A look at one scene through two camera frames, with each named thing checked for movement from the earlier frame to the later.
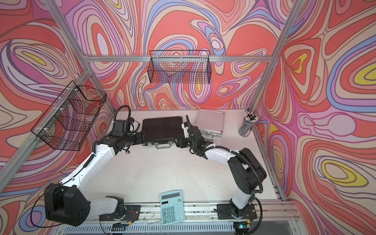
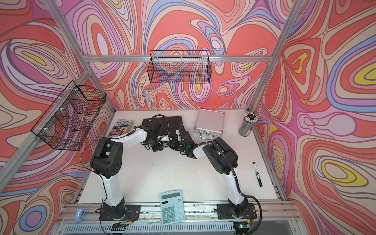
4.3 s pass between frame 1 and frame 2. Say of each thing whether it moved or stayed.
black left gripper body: moved
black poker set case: stayed
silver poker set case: stayed
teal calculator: stayed
